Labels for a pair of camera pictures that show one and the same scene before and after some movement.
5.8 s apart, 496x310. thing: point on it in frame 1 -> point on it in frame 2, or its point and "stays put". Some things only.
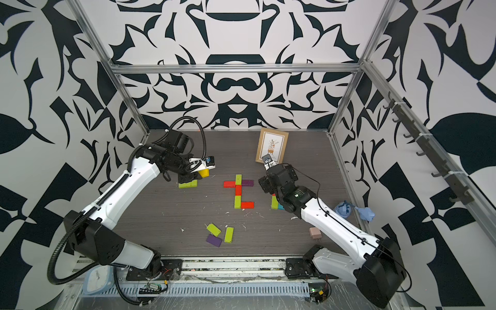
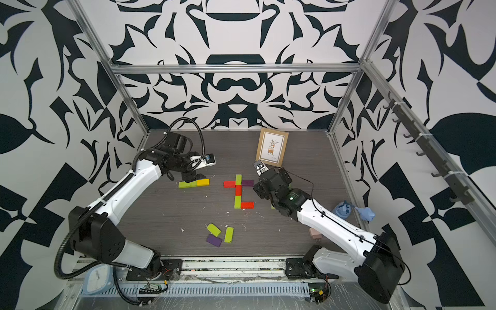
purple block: (248, 183) stays put
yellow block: (205, 173) -> (203, 182)
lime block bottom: (237, 201) stays put
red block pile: (238, 190) stays put
